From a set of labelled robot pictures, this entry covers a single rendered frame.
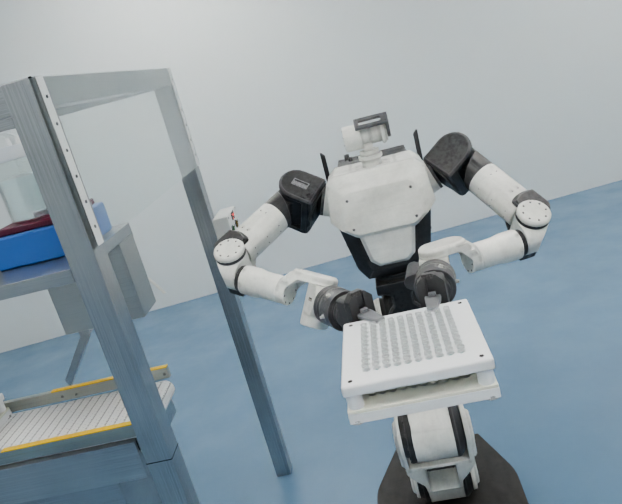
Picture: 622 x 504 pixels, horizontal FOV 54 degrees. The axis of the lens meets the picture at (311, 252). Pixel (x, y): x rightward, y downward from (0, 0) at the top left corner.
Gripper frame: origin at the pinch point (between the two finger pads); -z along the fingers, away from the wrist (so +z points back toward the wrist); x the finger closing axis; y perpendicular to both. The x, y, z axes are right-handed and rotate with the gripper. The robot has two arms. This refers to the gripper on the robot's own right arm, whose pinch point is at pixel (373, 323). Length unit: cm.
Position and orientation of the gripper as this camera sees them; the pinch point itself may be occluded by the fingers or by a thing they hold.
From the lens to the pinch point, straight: 122.6
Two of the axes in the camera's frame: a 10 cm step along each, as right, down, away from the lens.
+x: 2.5, 9.3, 2.6
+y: -8.6, 3.4, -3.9
